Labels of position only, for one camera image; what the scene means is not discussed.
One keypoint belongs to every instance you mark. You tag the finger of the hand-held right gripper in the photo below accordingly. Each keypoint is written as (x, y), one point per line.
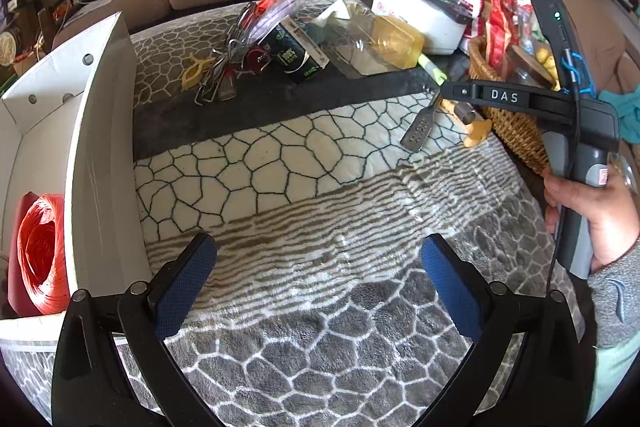
(457, 91)

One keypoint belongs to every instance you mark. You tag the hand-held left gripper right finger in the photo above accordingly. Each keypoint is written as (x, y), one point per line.
(452, 287)

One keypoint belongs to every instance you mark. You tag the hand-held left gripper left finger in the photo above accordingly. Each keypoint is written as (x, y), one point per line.
(182, 287)

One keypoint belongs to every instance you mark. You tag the metal slotted spatula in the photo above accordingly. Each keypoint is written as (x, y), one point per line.
(417, 134)

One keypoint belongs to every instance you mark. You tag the red twine ball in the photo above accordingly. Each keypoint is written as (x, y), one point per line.
(42, 257)

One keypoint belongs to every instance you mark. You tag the white cardboard box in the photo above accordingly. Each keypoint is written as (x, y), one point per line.
(107, 157)

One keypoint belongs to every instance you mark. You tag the red pouch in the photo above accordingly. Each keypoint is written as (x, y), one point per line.
(17, 267)

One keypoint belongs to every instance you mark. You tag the person's right forearm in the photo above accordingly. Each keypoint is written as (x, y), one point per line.
(615, 302)

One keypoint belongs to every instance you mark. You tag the white container with black lid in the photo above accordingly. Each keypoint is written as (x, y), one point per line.
(415, 14)

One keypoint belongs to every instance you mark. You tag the person's right hand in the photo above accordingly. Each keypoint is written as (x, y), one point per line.
(615, 217)

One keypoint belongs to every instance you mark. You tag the yellow green highlighter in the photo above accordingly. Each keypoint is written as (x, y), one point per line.
(431, 68)

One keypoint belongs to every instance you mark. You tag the yellow wooden figure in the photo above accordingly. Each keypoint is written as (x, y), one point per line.
(477, 132)

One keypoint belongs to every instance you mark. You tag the teal cloth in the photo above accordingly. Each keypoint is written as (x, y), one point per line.
(622, 109)

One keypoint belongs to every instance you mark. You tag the wicker basket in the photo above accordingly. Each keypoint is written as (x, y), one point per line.
(520, 134)

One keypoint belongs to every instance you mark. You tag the glass jar with wooden lid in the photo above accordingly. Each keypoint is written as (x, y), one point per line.
(525, 67)

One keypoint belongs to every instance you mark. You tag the bunch of bananas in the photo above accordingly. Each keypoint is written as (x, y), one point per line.
(544, 57)

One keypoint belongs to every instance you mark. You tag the clear box with yellow lid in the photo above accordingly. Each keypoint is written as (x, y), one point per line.
(395, 44)

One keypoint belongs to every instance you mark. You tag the stack of red snack packets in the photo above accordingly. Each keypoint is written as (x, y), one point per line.
(495, 2)

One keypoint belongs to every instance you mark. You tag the cream crumpled bag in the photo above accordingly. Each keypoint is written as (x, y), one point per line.
(340, 12)

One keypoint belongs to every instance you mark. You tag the green black carton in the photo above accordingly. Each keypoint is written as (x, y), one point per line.
(300, 52)

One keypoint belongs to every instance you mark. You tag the light green garment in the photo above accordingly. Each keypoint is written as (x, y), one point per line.
(617, 382)

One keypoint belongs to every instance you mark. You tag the clear plastic package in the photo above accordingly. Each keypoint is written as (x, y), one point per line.
(272, 19)

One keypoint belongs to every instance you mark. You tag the small dark red object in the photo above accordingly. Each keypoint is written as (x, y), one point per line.
(257, 58)

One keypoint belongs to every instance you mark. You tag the small glass cup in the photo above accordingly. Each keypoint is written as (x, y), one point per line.
(227, 87)

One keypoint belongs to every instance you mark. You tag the yellow plastic clip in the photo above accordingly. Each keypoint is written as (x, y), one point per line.
(192, 74)

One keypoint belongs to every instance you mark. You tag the metal whisk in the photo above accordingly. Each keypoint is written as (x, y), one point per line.
(227, 52)

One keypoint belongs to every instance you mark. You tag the round tin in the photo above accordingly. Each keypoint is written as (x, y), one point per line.
(7, 48)

